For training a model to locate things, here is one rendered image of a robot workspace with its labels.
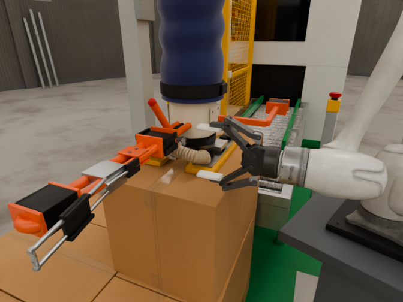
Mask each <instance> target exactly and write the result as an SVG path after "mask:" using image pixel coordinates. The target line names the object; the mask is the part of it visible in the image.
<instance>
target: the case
mask: <svg viewBox="0 0 403 302"><path fill-rule="evenodd" d="M242 152H243V151H242V150H241V149H240V147H239V146H237V148H235V150H234V151H233V153H232V154H231V155H230V156H229V157H228V159H227V160H226V161H225V163H224V164H223V165H222V167H221V168H220V169H219V170H218V172H217V173H220V174H223V175H224V176H223V177H225V176H226V175H228V174H230V173H232V172H234V171H235V170H237V169H238V168H240V167H241V166H242V165H241V161H242ZM189 163H190V161H187V160H186V161H185V160H183V159H180V158H178V159H177V160H176V161H175V160H171V159H169V160H168V161H167V162H166V163H165V164H163V165H162V166H160V167H158V166H154V165H149V164H143V165H142V166H141V167H140V171H139V172H137V173H136V174H135V175H133V176H132V177H130V178H127V182H125V183H124V184H123V185H122V186H120V187H119V188H117V189H116V190H115V191H113V192H112V193H111V194H110V195H108V196H106V197H105V198H104V199H103V208H104V214H105V219H106V225H107V232H108V236H109V242H110V248H111V253H112V260H113V266H114V270H115V271H117V272H120V273H122V274H125V275H127V276H129V277H132V278H134V279H137V280H139V281H141V282H144V283H147V284H148V285H151V286H154V287H156V288H158V289H161V290H163V291H166V292H168V293H171V294H173V295H176V296H178V297H181V298H183V299H185V300H188V301H190V302H217V301H218V299H219V296H220V294H221V291H222V289H223V287H224V284H225V282H226V280H227V277H228V275H229V272H230V270H231V268H232V265H233V263H234V261H235V259H236V256H237V253H238V251H239V249H240V246H241V244H242V242H243V240H244V237H245V234H246V232H247V230H248V228H249V225H250V223H251V221H252V218H253V216H254V213H255V211H256V209H257V197H258V186H259V182H258V185H257V186H246V187H242V188H237V189H232V190H229V191H223V190H222V186H220V185H219V183H215V182H210V181H209V179H205V178H202V177H196V174H193V173H187V172H185V167H186V166H187V165H188V164H189Z"/></svg>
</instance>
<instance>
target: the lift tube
mask: <svg viewBox="0 0 403 302"><path fill-rule="evenodd" d="M224 4H225V0H157V9H158V12H159V15H160V18H161V24H160V28H159V36H158V37H159V41H160V44H161V47H162V50H163V54H162V57H161V64H160V75H161V81H162V82H163V83H165V84H170V85H177V86H204V85H211V84H217V83H221V82H222V77H223V73H224V55H223V51H222V47H221V41H222V38H223V35H224V31H225V21H224V17H223V14H222V9H223V7H224ZM161 98H162V99H163V100H165V101H168V102H173V103H180V104H204V103H210V102H216V101H220V100H222V99H223V98H224V95H221V96H218V97H214V98H206V99H178V98H170V97H167V96H164V95H162V97H161Z"/></svg>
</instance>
